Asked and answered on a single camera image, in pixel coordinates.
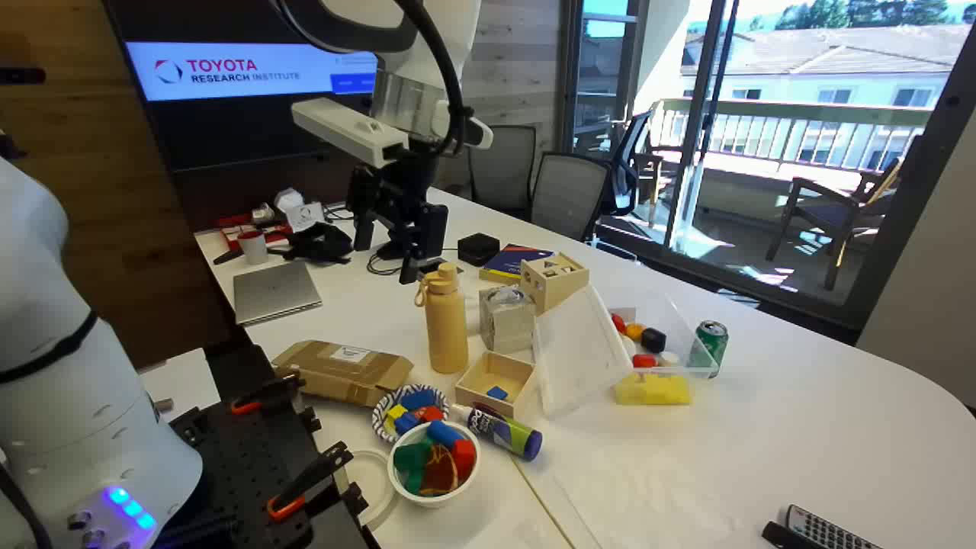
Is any blue and yellow book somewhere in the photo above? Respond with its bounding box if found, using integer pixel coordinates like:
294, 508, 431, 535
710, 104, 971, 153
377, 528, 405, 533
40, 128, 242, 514
478, 240, 557, 285

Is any black orange bar clamp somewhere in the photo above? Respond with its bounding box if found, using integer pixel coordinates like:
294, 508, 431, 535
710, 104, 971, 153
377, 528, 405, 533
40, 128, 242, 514
265, 438, 358, 524
226, 370, 309, 416

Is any balcony railing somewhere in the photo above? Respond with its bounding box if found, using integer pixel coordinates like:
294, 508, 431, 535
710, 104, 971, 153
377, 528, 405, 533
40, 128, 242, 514
650, 94, 934, 176

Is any white plastic board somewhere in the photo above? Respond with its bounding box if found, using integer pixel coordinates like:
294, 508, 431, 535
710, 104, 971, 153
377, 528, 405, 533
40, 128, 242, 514
534, 280, 633, 422

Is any green toy block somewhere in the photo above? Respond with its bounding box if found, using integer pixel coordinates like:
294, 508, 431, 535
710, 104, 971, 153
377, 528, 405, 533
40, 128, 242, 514
392, 438, 436, 491

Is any white bowl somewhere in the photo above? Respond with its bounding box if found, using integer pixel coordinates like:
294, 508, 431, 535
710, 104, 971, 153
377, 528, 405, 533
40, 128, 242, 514
384, 416, 481, 508

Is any crumpled white paper bag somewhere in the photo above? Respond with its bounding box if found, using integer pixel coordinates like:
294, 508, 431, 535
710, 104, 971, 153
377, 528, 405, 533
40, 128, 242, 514
270, 187, 330, 233

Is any black remote with grey keypad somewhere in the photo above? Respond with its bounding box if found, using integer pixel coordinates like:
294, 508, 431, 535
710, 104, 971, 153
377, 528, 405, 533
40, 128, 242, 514
760, 500, 884, 549

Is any grey mesh office chair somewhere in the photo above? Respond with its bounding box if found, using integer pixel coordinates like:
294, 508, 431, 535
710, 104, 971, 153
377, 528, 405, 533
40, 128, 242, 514
527, 150, 614, 243
465, 123, 543, 220

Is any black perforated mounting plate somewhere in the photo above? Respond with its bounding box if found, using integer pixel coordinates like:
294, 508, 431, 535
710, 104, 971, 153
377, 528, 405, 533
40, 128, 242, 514
165, 337, 384, 549

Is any yellow plastic toy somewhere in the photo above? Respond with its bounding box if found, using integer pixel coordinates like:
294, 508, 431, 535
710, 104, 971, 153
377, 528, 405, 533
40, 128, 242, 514
610, 372, 699, 408

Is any small open wooden box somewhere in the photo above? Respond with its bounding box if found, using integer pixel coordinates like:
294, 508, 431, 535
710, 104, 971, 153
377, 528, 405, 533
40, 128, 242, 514
452, 351, 540, 422

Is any clear plastic bin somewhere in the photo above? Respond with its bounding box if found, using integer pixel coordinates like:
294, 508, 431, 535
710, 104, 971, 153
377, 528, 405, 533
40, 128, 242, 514
605, 290, 720, 408

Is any small white cup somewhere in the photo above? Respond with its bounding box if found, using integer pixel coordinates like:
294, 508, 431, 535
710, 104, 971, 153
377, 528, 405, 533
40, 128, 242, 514
242, 231, 270, 268

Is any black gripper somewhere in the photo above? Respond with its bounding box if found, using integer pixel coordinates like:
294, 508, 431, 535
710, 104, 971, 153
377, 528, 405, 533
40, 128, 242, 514
347, 162, 452, 285

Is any white plastic ring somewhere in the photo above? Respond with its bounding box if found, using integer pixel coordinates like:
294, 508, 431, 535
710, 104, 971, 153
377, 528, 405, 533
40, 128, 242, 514
338, 444, 403, 528

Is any table cable hatch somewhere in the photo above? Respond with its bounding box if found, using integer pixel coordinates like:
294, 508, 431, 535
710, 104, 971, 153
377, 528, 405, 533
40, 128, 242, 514
232, 258, 325, 329

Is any wall television with Toyota logo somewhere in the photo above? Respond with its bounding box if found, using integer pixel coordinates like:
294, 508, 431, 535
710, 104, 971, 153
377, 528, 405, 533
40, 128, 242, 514
102, 0, 389, 176

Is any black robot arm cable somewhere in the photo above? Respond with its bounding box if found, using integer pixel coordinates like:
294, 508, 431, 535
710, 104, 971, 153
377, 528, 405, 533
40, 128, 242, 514
267, 0, 481, 156

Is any orange translucent toy block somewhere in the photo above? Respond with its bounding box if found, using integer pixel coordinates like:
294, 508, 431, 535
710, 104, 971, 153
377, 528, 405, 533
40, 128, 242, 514
425, 450, 459, 496

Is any white neighbouring building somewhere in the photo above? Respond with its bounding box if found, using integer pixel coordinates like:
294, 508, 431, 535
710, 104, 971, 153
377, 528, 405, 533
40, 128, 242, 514
676, 18, 976, 117

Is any red and white box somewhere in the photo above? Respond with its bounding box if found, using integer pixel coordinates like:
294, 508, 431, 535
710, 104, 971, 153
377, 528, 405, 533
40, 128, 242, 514
212, 213, 267, 262

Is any small black box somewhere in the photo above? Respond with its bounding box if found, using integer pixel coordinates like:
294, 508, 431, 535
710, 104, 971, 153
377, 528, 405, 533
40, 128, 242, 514
453, 231, 502, 268

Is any wooden shape sorter box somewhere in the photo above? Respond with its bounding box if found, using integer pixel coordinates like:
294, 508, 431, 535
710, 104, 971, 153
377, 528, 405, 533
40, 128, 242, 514
518, 249, 592, 315

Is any tan plastic bottle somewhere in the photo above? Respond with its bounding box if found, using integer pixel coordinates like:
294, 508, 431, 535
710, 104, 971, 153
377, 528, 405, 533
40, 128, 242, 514
412, 258, 472, 377

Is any black stereo camera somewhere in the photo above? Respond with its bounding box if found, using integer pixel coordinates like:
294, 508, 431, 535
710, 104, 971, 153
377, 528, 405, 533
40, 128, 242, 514
0, 64, 50, 87

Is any dark wooden patio chair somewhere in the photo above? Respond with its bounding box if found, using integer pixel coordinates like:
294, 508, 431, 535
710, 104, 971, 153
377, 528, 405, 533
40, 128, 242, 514
764, 133, 918, 291

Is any black fabric bag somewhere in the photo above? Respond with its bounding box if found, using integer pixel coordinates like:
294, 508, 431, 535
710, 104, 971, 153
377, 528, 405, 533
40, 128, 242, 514
287, 221, 358, 268

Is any flat brown cardboard box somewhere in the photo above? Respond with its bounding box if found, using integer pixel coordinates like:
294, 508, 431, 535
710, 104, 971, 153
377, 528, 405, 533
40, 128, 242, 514
270, 337, 419, 410

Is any black office chair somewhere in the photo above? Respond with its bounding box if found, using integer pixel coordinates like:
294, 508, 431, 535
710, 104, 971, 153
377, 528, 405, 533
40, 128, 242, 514
605, 104, 666, 221

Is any blue cylinder toy block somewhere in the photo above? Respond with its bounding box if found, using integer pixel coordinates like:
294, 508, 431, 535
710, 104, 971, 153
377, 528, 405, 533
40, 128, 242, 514
425, 422, 468, 450

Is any blue green marker tube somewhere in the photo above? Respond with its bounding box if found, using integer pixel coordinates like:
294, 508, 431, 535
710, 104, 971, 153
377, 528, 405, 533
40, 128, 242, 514
448, 398, 545, 463

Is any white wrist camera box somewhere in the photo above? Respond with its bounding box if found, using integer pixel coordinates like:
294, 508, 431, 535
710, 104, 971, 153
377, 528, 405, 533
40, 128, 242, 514
289, 94, 412, 172

